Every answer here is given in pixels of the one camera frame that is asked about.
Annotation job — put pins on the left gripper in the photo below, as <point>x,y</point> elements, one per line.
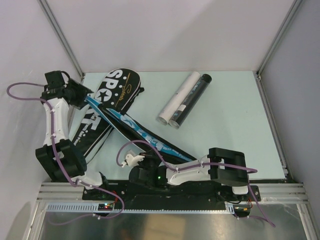
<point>82,91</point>

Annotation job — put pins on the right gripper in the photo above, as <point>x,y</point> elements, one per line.
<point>147,157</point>

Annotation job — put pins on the blue racket cover bag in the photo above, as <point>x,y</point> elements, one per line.
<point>133,130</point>

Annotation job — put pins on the white shuttlecock tube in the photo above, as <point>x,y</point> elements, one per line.
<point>180,94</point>

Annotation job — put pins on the black racket cover bag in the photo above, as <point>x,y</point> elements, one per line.
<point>117,90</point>

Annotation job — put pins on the black shuttlecock tube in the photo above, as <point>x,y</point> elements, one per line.
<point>190,101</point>

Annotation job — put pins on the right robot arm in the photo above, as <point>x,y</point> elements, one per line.
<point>223,166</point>

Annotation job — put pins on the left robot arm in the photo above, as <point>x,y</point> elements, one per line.
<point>59,157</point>

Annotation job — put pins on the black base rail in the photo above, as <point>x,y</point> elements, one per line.
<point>188,197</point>

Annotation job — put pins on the left aluminium frame post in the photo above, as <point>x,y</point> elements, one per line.
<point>51,18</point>

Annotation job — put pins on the aluminium frame post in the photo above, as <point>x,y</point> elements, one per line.
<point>280,34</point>
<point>51,18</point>

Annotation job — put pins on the right aluminium frame post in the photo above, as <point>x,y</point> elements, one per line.
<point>280,34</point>

